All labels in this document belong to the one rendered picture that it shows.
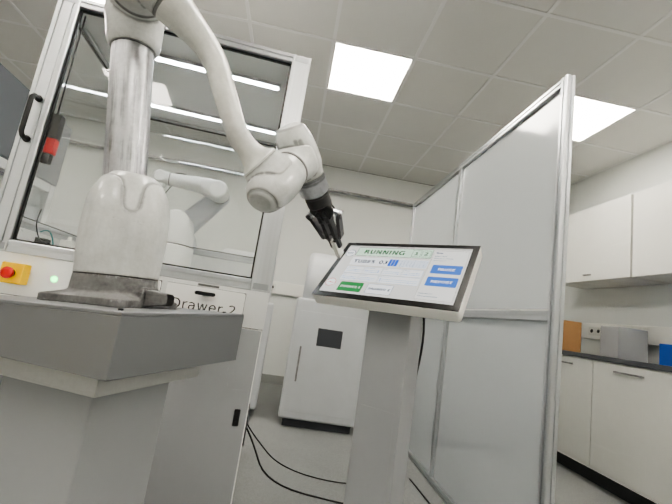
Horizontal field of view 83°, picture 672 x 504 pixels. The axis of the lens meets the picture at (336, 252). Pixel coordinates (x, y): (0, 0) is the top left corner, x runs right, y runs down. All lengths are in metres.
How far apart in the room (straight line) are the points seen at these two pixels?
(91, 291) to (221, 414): 0.90
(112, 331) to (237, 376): 0.97
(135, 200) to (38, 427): 0.42
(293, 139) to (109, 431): 0.74
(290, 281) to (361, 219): 1.21
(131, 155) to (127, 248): 0.34
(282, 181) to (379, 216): 4.13
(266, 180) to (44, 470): 0.66
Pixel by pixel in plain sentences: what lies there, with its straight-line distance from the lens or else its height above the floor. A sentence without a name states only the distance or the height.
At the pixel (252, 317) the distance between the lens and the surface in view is 1.53.
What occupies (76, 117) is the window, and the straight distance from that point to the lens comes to 1.86.
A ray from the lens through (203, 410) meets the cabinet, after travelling 1.59.
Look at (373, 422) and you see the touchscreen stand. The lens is 1.36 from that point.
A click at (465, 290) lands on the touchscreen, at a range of 1.19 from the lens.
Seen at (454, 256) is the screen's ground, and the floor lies 1.15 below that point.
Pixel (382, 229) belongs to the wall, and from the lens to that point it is 4.97.
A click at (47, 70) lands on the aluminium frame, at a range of 1.96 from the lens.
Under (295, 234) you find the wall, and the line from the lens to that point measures 4.81.
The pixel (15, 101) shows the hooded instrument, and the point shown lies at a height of 1.67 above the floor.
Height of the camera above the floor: 0.90
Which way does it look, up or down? 9 degrees up
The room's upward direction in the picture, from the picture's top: 9 degrees clockwise
